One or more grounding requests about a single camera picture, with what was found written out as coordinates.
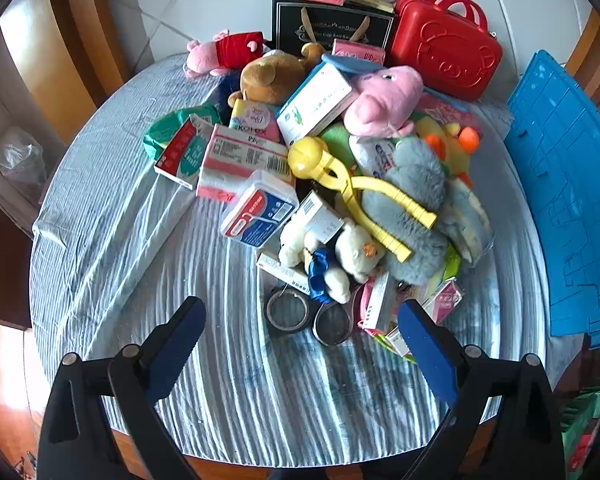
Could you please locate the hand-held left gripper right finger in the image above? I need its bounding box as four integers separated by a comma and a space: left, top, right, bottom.
397, 300, 566, 480

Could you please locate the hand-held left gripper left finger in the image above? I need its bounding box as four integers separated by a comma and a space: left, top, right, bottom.
37, 296, 207, 480

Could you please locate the pink white small box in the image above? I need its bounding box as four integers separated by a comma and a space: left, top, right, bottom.
420, 279, 466, 323

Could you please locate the white box pink side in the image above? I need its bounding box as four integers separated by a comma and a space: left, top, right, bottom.
357, 270, 398, 331

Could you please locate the green pink snack packet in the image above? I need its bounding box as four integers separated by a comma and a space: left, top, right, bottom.
432, 245, 463, 286

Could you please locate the clear tape roll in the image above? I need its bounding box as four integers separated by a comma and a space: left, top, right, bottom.
266, 287, 312, 333
312, 300, 355, 347

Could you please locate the striped blue white tablecloth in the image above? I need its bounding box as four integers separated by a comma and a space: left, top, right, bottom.
30, 52, 588, 466

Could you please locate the white teddy bear blue ribbon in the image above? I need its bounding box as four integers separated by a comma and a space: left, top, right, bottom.
278, 212, 388, 306

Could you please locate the narrow white red medicine box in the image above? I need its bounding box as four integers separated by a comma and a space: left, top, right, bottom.
256, 251, 313, 291

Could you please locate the green red box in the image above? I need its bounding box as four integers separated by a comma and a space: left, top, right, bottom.
560, 385, 600, 471

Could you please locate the clear plastic floss pick box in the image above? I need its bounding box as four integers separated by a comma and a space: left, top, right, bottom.
220, 170, 301, 248

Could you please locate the white barcode box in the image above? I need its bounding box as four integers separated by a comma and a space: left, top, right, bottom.
292, 191, 346, 246

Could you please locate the grey plush toy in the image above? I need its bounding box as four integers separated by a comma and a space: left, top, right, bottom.
380, 137, 451, 283

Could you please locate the yellow duck plush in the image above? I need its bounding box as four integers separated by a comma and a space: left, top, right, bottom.
415, 115, 481, 186

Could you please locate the large pink tissue pack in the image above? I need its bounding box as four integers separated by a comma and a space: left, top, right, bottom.
196, 124, 291, 203

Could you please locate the white wet wipes pack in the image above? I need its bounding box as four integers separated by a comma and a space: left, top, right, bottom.
349, 135, 406, 181

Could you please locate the blue plastic panel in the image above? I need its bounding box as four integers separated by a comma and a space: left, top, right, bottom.
505, 50, 600, 348

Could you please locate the green foil bag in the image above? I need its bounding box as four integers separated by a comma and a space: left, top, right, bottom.
142, 103, 223, 158

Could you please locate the yellow snowball clamp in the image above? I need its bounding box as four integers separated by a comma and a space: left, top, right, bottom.
287, 136, 438, 263

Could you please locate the pink sanitary pad pack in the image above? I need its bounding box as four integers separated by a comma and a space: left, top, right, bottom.
228, 99, 281, 143

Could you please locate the pink red packet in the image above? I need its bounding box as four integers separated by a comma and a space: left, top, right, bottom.
420, 95, 486, 131

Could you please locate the clear plastic bag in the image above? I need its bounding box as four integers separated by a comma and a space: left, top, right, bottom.
0, 127, 48, 188

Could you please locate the large pink pig plush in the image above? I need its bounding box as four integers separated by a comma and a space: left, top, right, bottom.
342, 66, 425, 138

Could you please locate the white blue medicine box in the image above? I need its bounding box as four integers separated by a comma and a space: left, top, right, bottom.
275, 62, 353, 143

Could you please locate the brown bear plush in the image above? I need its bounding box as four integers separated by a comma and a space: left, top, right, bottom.
228, 42, 326, 108

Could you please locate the red plastic case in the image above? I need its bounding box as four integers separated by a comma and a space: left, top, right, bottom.
390, 0, 505, 102

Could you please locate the blue plastic disc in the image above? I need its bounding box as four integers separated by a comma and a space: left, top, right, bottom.
321, 52, 386, 77

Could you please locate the pink pig plush red shirt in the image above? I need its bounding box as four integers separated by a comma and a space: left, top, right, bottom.
184, 29, 266, 78

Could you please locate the wooden chair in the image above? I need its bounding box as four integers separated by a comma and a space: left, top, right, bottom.
565, 10, 600, 111
0, 0, 131, 131

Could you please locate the black gift bag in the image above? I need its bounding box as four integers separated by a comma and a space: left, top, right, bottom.
272, 0, 398, 58

